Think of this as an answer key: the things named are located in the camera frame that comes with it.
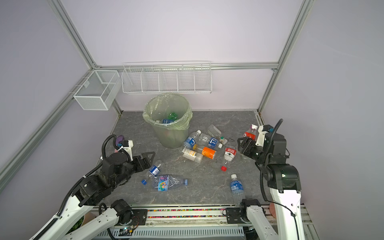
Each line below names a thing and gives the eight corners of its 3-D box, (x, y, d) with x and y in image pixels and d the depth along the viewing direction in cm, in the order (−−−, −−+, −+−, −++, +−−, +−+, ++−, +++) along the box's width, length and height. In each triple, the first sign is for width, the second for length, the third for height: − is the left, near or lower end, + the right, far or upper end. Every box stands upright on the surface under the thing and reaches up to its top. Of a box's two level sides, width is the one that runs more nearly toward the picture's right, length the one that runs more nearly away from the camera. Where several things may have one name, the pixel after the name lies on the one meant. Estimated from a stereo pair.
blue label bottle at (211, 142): (196, 142, 102) (196, 139, 99) (199, 136, 105) (199, 133, 102) (220, 150, 98) (221, 147, 94) (223, 144, 101) (223, 140, 98)
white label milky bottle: (181, 156, 97) (181, 152, 93) (185, 150, 99) (184, 146, 95) (200, 163, 93) (200, 160, 89) (203, 157, 96) (203, 154, 92)
